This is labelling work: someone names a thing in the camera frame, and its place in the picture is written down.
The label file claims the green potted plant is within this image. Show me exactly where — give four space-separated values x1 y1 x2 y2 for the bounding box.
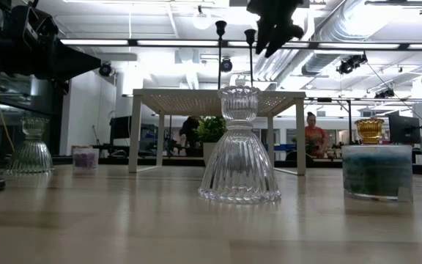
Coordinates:
196 116 229 166

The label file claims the black aluminium table frame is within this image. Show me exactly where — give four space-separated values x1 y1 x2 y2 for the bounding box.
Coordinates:
0 146 422 177

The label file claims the clear ribbed glass candle holder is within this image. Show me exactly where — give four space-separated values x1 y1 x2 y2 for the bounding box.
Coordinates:
197 85 282 205

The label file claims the amber glass candle holder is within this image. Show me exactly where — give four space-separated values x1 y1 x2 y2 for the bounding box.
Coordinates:
354 117 385 145

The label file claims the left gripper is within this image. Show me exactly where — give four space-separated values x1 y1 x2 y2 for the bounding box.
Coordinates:
12 6 102 93

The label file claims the blue candle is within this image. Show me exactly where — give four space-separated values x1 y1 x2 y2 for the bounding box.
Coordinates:
341 144 414 203

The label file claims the purple candle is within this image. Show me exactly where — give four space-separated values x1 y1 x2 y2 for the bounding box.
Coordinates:
72 146 100 170

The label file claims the silver air duct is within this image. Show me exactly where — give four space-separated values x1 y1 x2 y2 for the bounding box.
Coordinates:
254 0 368 84

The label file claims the green-tinted ribbed glass candle holder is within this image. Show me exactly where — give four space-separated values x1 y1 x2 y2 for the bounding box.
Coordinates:
4 117 55 175

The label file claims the person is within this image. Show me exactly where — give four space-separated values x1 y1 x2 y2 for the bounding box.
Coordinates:
303 111 327 159
179 116 201 158

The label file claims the black computer monitor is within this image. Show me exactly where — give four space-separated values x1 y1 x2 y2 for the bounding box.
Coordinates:
108 115 133 140
387 111 421 144

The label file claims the round white pendant lamp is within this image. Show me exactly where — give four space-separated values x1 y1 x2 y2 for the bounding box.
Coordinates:
192 10 212 30

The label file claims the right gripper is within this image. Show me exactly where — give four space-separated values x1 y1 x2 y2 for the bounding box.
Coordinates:
246 0 305 59

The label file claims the white perforated metal shelf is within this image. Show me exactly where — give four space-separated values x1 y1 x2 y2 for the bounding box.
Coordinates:
128 87 307 176

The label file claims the yellow hanging cable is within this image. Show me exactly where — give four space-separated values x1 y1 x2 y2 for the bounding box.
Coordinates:
0 71 15 152

